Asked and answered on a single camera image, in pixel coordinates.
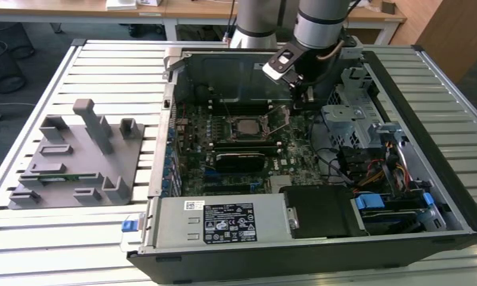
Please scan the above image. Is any metal socket cover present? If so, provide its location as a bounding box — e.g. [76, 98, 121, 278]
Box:
[261, 104, 294, 141]

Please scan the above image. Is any silver green CPU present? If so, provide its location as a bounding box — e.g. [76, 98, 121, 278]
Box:
[236, 119, 262, 135]

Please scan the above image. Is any CPU socket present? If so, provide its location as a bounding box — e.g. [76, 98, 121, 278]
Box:
[226, 114, 273, 142]

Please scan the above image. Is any silver perforated disk bay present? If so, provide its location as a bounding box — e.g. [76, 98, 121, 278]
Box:
[320, 66, 413, 151]

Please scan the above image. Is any wooden top desk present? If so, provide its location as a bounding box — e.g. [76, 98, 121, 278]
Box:
[162, 0, 409, 45]
[0, 0, 168, 35]

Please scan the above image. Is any green motherboard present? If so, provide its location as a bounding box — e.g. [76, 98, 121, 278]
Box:
[170, 101, 322, 197]

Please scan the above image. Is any black ribbed plastic housing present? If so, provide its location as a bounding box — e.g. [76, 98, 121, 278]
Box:
[336, 146, 373, 181]

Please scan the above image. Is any wooden cabinet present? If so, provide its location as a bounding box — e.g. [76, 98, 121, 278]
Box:
[392, 0, 477, 86]

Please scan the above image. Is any black graphics card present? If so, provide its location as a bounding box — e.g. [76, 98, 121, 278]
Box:
[213, 152, 265, 174]

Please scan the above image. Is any silver finned heatsink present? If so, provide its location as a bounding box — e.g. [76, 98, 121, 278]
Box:
[269, 175, 293, 190]

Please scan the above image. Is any black expansion slot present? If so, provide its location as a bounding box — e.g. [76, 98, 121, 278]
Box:
[204, 184, 252, 194]

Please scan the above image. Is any blue disk carrier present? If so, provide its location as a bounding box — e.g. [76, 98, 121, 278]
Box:
[353, 193, 386, 213]

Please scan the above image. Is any black chair base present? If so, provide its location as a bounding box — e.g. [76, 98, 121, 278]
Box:
[125, 23, 165, 38]

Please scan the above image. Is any grey power supply unit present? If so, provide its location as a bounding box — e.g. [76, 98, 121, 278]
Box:
[138, 193, 301, 250]

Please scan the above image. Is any grey parts rack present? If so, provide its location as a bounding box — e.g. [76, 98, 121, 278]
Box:
[6, 98, 146, 211]

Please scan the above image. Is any black open PC case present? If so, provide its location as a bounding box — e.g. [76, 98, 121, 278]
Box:
[118, 46, 477, 285]

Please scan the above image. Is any green RAM stick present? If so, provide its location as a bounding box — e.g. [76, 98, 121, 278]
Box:
[37, 174, 82, 182]

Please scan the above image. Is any small black mesh bin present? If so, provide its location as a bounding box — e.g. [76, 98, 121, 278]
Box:
[0, 22, 36, 60]

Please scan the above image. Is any black cable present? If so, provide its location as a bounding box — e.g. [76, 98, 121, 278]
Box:
[308, 111, 357, 187]

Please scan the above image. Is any orange yellow wire bundle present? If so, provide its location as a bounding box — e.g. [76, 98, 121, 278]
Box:
[352, 168, 386, 188]

